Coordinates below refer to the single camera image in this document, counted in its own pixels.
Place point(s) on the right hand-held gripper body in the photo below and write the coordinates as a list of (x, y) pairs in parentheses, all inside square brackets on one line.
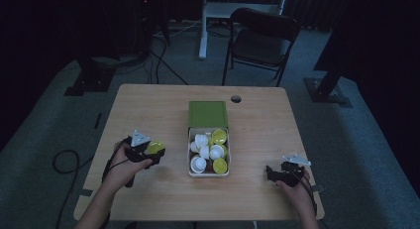
[(292, 174)]

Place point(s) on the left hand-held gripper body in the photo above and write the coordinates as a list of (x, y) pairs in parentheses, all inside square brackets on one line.
[(137, 149)]

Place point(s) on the yellow-green coffee capsule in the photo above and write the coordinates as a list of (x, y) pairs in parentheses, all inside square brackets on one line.
[(220, 166), (155, 147), (226, 151), (219, 136)]

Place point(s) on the person's left hand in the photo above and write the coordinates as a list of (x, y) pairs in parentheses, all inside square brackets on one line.
[(122, 171)]

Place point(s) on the person's right hand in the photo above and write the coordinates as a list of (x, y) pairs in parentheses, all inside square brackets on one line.
[(300, 199)]

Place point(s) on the grey tape piece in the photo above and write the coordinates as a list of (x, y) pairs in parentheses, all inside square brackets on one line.
[(318, 188), (86, 192)]

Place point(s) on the small black floor strip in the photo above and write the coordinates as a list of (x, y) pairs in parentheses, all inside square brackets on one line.
[(98, 120)]

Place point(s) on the green drawer box casing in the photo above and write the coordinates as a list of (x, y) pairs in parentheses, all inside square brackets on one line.
[(208, 114)]

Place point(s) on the black stand with flat base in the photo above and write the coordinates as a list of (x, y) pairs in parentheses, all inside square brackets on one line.
[(90, 80)]

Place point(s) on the black stand with bolted base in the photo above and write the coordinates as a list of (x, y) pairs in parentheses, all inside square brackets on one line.
[(325, 90)]

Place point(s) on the black folding chair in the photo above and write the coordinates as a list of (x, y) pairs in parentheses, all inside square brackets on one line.
[(261, 44)]

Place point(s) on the dark equipment rack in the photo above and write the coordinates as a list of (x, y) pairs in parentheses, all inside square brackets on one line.
[(138, 21)]

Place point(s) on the dark curtain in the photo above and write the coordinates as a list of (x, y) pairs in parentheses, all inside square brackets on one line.
[(379, 40)]

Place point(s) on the white desk frame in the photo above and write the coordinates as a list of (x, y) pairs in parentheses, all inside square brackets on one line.
[(203, 30)]

